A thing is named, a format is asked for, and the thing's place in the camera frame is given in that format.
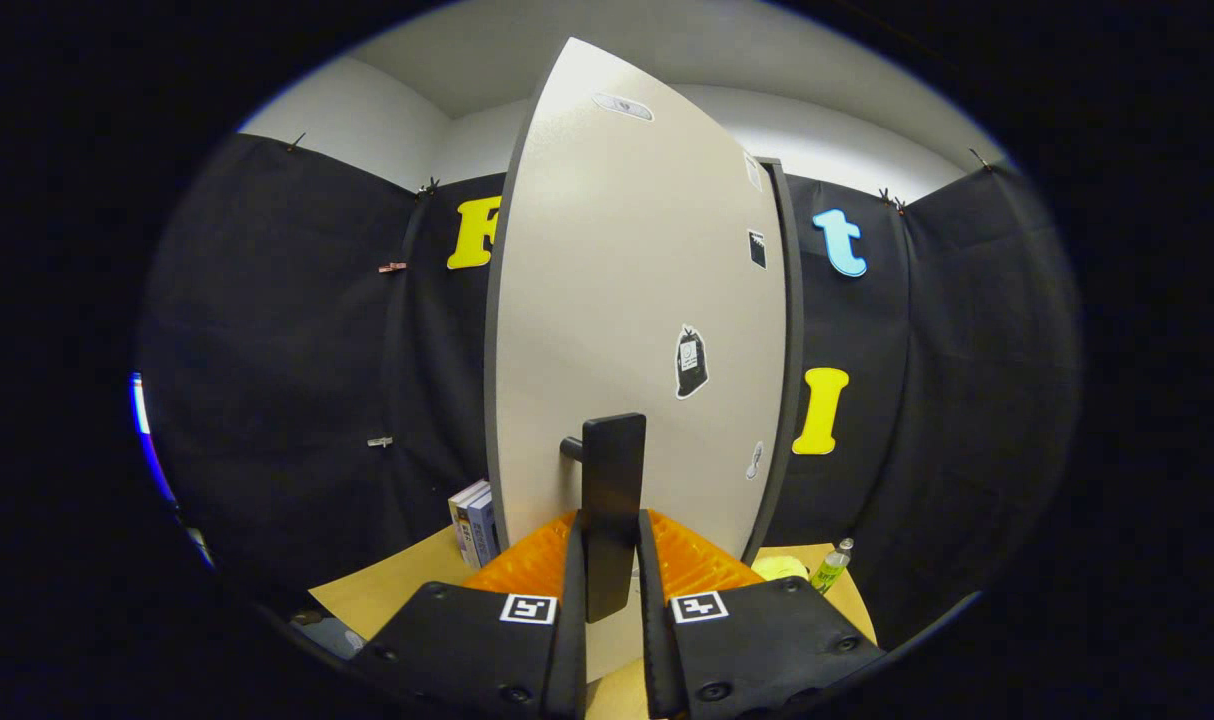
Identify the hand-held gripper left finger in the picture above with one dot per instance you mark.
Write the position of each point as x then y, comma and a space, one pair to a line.
567, 650

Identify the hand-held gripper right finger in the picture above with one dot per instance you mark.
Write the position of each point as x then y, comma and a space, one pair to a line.
659, 650

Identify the dark grey shoe cabinet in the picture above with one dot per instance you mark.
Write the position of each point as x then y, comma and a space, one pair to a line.
793, 350

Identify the yellow plush toy green leaves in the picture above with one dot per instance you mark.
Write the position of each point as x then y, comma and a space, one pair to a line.
779, 568

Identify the white and yellow book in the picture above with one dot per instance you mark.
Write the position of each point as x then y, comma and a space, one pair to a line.
459, 520

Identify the green drink bottle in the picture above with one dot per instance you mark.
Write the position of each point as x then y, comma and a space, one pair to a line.
830, 575

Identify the black backdrop cloth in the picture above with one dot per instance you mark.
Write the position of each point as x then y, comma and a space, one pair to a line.
287, 350

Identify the black binder clip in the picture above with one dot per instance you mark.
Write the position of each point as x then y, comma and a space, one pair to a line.
889, 198
295, 142
427, 187
980, 158

